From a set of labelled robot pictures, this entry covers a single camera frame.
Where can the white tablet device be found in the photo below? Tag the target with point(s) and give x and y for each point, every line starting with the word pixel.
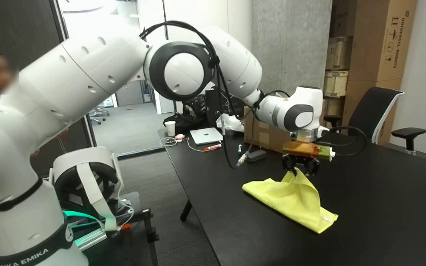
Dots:
pixel 205 136

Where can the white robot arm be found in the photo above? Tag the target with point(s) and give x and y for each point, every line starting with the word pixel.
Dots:
pixel 76 77

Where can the black white office chair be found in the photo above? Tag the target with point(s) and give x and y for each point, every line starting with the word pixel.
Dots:
pixel 372 113

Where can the white VR headset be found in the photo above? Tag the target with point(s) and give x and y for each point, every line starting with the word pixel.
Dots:
pixel 91 179

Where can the tall cardboard box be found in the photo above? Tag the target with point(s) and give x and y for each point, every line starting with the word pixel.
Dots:
pixel 379 48

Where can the black flat device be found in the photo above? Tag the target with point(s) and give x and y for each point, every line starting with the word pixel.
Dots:
pixel 256 156

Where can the stacked small cardboard boxes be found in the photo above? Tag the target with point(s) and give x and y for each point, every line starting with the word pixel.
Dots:
pixel 338 65

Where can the white paper cup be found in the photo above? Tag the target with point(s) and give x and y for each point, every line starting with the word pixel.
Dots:
pixel 170 127

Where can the cardboard box on table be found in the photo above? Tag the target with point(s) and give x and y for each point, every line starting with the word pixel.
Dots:
pixel 264 135

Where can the yellow cloth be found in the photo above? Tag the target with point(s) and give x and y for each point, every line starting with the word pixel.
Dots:
pixel 293 197

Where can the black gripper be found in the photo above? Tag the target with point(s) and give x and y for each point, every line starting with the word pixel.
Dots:
pixel 296 163

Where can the white crumpled bag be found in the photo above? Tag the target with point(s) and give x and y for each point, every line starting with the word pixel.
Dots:
pixel 230 123

